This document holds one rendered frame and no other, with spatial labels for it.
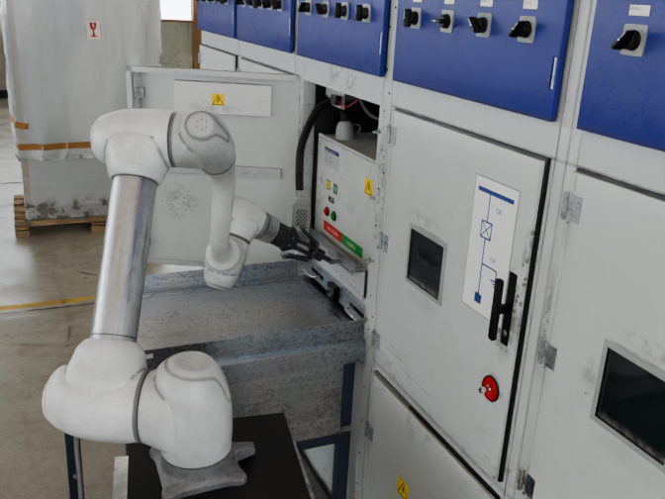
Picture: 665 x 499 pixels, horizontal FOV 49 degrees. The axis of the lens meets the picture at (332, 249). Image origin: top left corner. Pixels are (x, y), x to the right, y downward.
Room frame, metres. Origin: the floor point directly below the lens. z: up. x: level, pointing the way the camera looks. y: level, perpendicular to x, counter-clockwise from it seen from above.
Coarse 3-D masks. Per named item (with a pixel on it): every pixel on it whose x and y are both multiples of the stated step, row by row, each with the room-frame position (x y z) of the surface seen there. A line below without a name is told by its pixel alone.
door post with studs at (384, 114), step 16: (384, 80) 2.03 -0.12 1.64; (384, 96) 2.02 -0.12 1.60; (384, 112) 2.01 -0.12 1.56; (384, 128) 2.01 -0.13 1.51; (384, 144) 2.00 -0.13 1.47; (384, 160) 1.99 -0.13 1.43; (384, 176) 1.99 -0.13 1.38; (368, 272) 2.05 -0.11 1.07; (368, 288) 2.04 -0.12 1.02; (368, 304) 2.02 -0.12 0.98; (368, 320) 2.02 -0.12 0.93; (368, 336) 2.01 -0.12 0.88; (368, 352) 2.00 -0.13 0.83; (368, 368) 2.00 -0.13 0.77; (368, 384) 1.99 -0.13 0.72
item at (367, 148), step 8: (328, 136) 2.49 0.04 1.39; (360, 136) 2.54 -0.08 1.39; (368, 136) 2.55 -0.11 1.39; (376, 136) 2.56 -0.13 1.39; (344, 144) 2.39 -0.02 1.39; (352, 144) 2.39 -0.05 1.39; (360, 144) 2.40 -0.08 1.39; (368, 144) 2.41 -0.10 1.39; (376, 144) 2.42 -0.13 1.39; (360, 152) 2.24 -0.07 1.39; (368, 152) 2.26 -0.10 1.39; (376, 152) 2.27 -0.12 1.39
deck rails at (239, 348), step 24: (264, 264) 2.50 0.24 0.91; (288, 264) 2.53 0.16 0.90; (144, 288) 2.32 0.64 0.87; (168, 288) 2.35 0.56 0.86; (192, 288) 2.38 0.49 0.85; (216, 288) 2.39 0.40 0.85; (264, 336) 1.92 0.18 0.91; (288, 336) 1.95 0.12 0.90; (312, 336) 1.98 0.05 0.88; (336, 336) 2.01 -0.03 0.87; (360, 336) 2.05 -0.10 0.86; (216, 360) 1.86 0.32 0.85
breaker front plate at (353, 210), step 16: (320, 144) 2.52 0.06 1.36; (336, 144) 2.40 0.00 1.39; (320, 160) 2.52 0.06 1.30; (352, 160) 2.28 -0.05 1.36; (368, 160) 2.18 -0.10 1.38; (320, 176) 2.51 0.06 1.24; (336, 176) 2.38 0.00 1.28; (352, 176) 2.27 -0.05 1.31; (368, 176) 2.17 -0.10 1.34; (320, 192) 2.51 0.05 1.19; (352, 192) 2.26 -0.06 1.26; (320, 208) 2.50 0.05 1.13; (336, 208) 2.37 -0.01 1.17; (352, 208) 2.26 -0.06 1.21; (368, 208) 2.16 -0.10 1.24; (320, 224) 2.50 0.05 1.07; (336, 224) 2.36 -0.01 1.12; (352, 224) 2.25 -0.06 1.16; (368, 224) 2.15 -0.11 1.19; (336, 240) 2.36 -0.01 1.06; (352, 240) 2.24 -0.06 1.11; (368, 240) 2.14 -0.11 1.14; (352, 256) 2.24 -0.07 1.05; (368, 256) 2.14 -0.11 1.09; (336, 272) 2.34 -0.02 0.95; (352, 272) 2.23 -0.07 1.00; (352, 288) 2.22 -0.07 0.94
